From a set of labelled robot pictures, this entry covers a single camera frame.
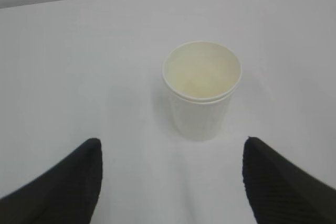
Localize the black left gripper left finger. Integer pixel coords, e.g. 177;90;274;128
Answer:
1;138;102;223

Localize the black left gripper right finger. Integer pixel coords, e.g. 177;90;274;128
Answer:
242;137;335;223

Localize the white paper cup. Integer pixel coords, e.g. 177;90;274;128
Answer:
162;41;242;141

